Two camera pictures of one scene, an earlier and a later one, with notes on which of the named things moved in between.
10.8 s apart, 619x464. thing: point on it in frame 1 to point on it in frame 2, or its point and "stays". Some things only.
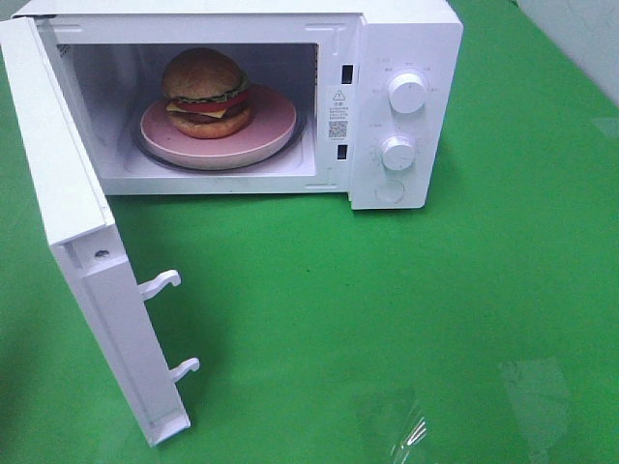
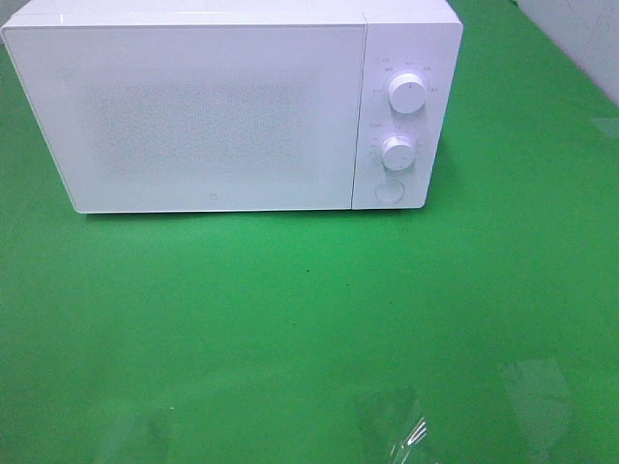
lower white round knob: x=397 y=154 stays
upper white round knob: x=407 y=93 stays
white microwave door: x=89 y=246 to x=195 y=117
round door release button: x=390 y=190 stays
